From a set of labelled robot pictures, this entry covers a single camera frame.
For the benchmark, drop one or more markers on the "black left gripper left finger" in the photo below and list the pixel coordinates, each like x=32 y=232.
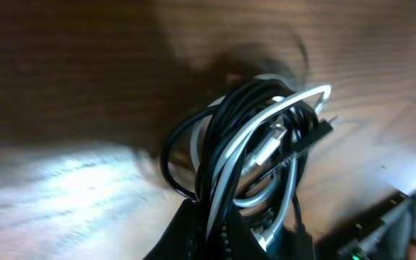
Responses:
x=183 y=238

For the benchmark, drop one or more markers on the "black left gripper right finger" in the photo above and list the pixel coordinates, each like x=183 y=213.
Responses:
x=237 y=242

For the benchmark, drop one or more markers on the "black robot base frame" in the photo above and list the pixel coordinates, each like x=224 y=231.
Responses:
x=384 y=231

